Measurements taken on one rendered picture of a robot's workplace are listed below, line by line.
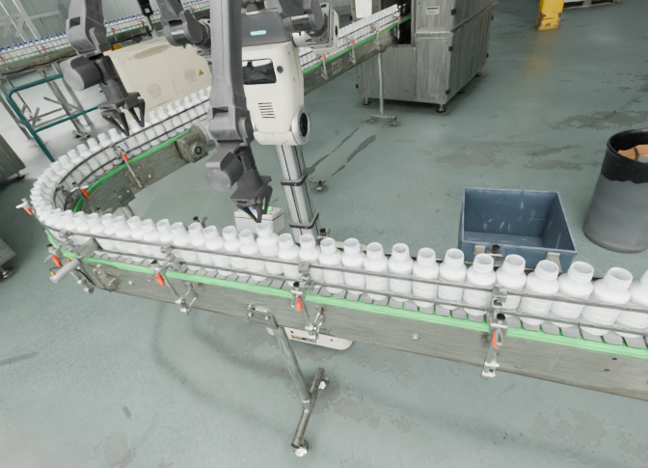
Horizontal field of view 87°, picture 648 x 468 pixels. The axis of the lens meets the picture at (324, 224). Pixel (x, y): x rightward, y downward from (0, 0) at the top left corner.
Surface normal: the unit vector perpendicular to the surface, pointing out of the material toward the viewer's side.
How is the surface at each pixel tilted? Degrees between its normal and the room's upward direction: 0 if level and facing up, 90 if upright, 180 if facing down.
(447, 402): 0
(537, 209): 90
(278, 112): 90
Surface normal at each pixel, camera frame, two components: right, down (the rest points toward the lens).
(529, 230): -0.31, 0.63
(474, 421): -0.15, -0.77
